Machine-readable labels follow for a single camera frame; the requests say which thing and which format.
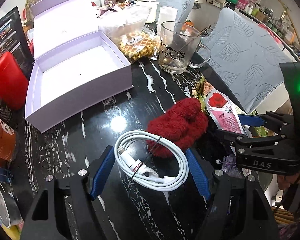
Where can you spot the purple satin pouch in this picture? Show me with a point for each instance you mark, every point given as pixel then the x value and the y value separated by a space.
pixel 230 168

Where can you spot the orange spice jar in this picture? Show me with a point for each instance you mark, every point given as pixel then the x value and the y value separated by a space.
pixel 8 142

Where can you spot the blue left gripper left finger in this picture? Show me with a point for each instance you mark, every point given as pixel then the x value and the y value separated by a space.
pixel 100 170

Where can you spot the packaged waffle snack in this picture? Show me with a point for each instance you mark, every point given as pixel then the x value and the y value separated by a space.
pixel 137 45

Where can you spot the near grey leaf cushion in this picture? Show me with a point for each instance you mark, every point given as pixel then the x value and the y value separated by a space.
pixel 246 57

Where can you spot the clear bag of food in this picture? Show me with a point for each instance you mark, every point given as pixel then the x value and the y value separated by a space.
pixel 123 23

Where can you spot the black printed brochure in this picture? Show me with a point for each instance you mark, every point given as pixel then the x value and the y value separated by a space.
pixel 13 39

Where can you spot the glass mug with cartoon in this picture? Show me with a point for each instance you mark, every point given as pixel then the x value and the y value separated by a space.
pixel 173 36

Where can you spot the red plastic bottle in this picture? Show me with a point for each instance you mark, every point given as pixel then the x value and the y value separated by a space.
pixel 13 83

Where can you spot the pink rose sachet packet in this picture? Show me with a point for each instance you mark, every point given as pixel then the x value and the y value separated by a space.
pixel 222 111

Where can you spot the metal tin can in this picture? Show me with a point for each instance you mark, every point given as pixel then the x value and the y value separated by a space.
pixel 9 211

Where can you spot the far grey leaf cushion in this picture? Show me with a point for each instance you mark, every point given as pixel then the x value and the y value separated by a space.
pixel 183 7

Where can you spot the green brown cereal packet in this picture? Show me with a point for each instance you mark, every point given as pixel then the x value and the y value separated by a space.
pixel 200 90

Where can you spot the metal spoon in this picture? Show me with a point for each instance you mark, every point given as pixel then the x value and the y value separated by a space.
pixel 203 31

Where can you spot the lavender gift box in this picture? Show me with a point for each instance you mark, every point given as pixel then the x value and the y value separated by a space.
pixel 75 64

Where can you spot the grey leaf cushion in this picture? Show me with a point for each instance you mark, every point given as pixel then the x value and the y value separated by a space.
pixel 246 57
pixel 183 7

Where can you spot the red fuzzy soft object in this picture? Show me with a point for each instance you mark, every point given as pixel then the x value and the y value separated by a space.
pixel 182 124

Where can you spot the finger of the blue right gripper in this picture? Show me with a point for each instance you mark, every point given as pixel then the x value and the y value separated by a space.
pixel 251 120

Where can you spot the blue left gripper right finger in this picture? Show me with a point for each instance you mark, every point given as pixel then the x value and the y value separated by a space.
pixel 198 174

